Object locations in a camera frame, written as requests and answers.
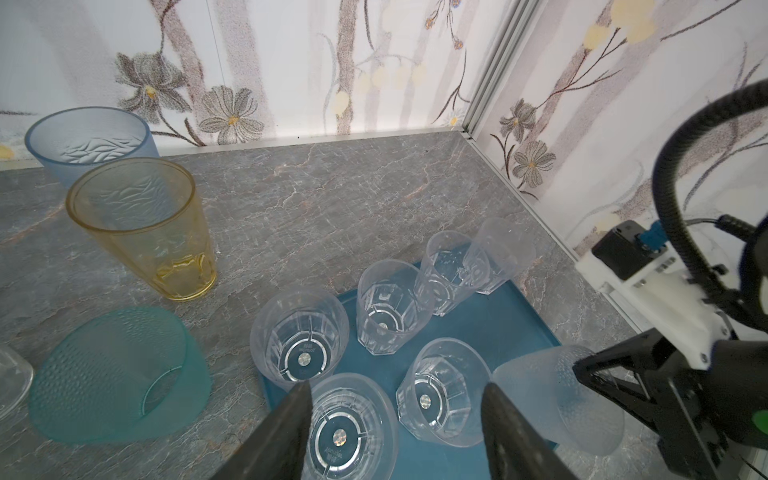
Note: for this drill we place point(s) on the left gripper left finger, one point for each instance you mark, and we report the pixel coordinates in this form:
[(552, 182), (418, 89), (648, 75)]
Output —
[(277, 447)]

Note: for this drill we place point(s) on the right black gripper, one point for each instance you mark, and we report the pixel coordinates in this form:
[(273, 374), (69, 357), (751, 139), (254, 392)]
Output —
[(699, 416)]

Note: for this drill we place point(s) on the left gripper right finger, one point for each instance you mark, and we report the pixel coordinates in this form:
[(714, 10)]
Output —
[(514, 449)]

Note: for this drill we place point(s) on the clear faceted glass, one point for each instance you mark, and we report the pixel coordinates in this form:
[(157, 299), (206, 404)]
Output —
[(299, 335), (353, 431), (455, 268), (439, 399), (497, 253), (394, 303)]

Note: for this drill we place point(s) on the teal plastic tray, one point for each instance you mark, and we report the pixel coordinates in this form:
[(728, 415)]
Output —
[(500, 327)]

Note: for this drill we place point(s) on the yellow tall plastic cup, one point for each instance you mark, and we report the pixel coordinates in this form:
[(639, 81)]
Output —
[(147, 213)]

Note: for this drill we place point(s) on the blue tall plastic cup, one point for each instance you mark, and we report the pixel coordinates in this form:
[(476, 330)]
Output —
[(72, 142)]

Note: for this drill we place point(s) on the green tall plastic cup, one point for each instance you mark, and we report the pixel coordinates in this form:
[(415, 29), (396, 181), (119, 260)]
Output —
[(129, 375)]

